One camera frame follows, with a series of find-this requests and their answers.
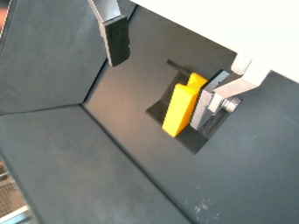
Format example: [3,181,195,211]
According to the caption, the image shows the yellow arch block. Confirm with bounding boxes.
[163,73,209,137]

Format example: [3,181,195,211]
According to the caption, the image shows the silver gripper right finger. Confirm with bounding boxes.
[191,55,271,130]

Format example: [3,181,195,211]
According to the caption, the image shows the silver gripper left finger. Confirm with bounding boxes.
[88,0,130,67]

